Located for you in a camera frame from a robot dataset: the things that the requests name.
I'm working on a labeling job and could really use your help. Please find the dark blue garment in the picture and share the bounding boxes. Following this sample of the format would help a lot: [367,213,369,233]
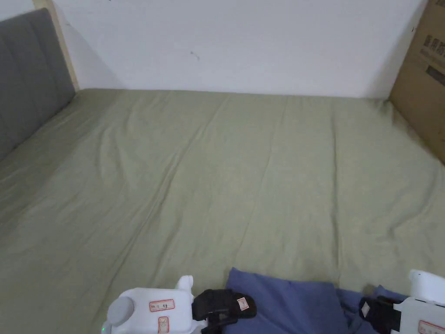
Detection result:
[208,267,412,334]

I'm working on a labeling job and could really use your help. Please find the grey padded headboard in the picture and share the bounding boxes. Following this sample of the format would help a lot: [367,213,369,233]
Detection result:
[0,7,77,163]

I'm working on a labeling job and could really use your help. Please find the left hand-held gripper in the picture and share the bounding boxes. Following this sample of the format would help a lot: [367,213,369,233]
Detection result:
[102,274,258,334]

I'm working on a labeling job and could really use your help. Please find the brown cardboard carton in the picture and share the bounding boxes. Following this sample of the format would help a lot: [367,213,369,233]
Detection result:
[387,0,445,156]

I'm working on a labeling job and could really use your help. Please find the bed with pale green sheet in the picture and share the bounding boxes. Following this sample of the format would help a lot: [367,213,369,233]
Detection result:
[0,87,445,334]

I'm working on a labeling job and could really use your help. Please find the pale wooden headboard frame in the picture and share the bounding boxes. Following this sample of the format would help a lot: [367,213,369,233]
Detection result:
[33,0,81,93]

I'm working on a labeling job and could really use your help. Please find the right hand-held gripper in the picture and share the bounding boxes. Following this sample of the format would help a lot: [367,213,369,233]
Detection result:
[358,269,445,334]

